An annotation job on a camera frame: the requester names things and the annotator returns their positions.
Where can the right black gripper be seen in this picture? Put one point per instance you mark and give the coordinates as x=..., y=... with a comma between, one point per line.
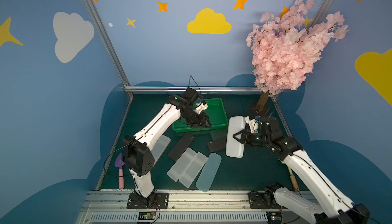
x=254, y=138

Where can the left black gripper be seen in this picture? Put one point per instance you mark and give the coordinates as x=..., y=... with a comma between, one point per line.
x=195, y=119

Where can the green plastic storage tray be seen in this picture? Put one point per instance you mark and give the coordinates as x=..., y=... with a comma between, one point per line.
x=216, y=113

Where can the dark green pencil case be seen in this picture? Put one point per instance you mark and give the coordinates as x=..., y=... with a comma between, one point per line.
x=219, y=133

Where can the black pencil case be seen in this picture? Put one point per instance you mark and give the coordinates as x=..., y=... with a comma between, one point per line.
x=181, y=146

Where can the dark grey pencil case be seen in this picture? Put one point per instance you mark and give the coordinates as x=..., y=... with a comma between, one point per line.
x=217, y=145

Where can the white opaque pencil case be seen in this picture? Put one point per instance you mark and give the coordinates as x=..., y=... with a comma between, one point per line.
x=234, y=148

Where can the light teal frosted pencil case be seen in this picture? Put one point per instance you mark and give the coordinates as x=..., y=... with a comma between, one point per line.
x=208, y=172

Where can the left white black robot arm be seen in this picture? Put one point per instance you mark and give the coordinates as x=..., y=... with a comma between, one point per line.
x=137, y=149

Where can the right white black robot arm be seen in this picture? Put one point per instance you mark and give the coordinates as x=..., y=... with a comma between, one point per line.
x=332, y=206

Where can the pink artificial blossom tree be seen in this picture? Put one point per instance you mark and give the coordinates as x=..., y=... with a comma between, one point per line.
x=285, y=48

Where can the purple pink toy shovel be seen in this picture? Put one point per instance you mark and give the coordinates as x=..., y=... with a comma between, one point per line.
x=119, y=164

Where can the right small circuit board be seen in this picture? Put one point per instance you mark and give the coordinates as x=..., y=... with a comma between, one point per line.
x=274, y=218

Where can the small circuit board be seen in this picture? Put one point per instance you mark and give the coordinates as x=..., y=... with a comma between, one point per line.
x=274, y=218
x=146, y=217

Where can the left small circuit board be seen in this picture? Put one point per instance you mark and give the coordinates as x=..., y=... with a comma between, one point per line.
x=146, y=217

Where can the green toy hammer wooden handle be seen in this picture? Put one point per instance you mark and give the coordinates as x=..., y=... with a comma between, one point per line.
x=293, y=178

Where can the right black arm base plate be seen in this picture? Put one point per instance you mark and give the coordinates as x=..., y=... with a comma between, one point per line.
x=258, y=201

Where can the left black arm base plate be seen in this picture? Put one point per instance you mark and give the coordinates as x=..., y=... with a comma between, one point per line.
x=136, y=201

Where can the right aluminium frame post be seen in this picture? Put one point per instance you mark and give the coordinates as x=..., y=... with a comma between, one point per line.
x=321, y=12

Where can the aluminium frame post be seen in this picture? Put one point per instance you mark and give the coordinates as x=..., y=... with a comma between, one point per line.
x=92, y=9
x=321, y=12

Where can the aluminium front rail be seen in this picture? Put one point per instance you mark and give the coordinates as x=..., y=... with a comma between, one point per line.
x=184, y=206

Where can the left aluminium frame post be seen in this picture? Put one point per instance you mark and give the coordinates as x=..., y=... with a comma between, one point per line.
x=92, y=9

